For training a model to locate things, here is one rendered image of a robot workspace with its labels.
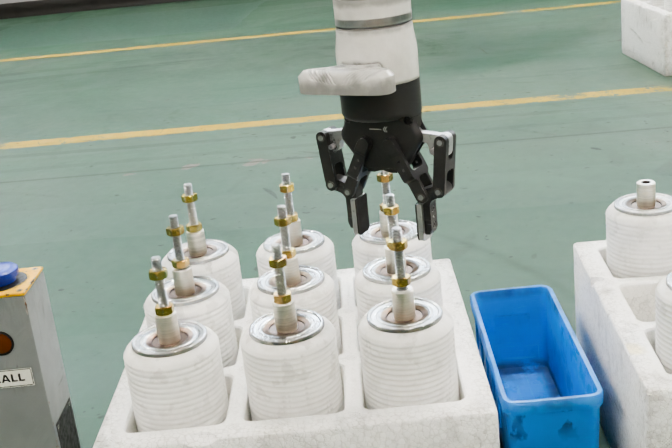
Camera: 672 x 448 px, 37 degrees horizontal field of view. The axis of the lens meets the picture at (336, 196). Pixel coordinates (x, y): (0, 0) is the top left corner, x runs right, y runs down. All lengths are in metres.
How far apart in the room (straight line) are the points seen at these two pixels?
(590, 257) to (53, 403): 0.67
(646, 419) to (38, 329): 0.61
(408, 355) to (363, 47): 0.30
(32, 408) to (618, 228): 0.70
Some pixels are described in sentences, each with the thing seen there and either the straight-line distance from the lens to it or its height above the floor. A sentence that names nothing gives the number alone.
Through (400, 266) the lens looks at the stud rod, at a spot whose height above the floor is 0.31.
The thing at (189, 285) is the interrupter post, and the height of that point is 0.26.
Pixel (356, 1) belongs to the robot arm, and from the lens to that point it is 0.89.
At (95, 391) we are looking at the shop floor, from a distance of 1.52.
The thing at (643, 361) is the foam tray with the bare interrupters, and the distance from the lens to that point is 1.07.
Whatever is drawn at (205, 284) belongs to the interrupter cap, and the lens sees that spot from 1.14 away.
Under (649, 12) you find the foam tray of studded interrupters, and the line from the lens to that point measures 3.15.
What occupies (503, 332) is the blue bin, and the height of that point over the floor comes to 0.06.
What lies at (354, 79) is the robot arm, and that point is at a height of 0.51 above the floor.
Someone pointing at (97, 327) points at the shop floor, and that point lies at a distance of 1.72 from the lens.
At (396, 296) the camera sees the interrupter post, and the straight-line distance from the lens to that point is 0.99.
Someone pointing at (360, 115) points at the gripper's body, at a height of 0.47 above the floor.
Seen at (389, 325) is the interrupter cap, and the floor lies 0.25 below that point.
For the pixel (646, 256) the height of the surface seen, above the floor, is 0.20.
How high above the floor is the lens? 0.68
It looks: 18 degrees down
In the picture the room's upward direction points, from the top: 6 degrees counter-clockwise
